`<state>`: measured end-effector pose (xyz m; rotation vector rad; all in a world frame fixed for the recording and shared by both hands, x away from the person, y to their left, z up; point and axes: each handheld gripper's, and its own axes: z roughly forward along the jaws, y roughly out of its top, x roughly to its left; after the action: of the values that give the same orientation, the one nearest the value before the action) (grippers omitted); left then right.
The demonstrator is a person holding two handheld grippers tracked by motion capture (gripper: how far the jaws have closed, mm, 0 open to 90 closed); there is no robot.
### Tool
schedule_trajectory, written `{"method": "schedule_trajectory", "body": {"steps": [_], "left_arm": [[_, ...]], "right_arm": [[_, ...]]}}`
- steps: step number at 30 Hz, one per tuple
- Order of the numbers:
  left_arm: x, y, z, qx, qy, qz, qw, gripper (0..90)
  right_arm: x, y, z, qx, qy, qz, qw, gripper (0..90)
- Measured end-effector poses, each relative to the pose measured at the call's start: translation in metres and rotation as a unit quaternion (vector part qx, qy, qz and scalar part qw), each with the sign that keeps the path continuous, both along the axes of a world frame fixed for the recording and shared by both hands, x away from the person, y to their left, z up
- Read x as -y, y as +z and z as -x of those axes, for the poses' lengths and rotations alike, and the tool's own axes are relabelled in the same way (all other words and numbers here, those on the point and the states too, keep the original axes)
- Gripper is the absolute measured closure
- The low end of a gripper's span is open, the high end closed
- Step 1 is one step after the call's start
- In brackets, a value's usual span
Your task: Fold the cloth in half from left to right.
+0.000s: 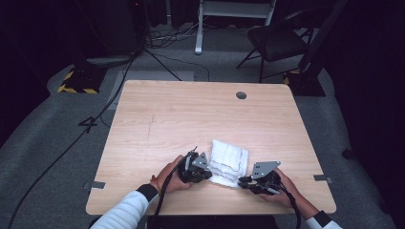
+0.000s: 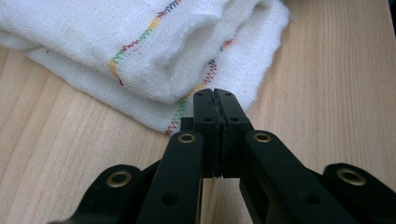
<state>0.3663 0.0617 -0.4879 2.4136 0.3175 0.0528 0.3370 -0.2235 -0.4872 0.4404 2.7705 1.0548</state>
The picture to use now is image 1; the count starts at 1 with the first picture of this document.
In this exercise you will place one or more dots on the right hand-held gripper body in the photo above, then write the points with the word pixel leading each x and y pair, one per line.
pixel 264 181

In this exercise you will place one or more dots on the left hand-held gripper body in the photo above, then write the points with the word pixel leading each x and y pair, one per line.
pixel 194 170

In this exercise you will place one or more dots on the white towel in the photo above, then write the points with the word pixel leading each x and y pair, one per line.
pixel 229 162

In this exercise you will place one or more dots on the person's right hand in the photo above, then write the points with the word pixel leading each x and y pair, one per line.
pixel 286 192

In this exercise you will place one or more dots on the person's left hand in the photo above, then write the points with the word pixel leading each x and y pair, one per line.
pixel 170 178

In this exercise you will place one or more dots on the person's dark clothed lap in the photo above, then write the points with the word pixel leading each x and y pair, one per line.
pixel 216 222

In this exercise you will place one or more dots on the grey tape strip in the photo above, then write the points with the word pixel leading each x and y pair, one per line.
pixel 95 185
pixel 323 178

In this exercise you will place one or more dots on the black floor tape mark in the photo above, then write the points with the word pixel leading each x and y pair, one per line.
pixel 88 122

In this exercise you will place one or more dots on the black slanted stand with base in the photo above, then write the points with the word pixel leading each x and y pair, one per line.
pixel 310 63

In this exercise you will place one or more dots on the black folding chair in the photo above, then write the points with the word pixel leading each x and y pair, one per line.
pixel 275 41

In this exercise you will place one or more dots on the black stand base striped tape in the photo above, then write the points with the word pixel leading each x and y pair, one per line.
pixel 82 81

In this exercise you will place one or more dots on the white desk frame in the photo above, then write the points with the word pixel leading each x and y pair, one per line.
pixel 223 12

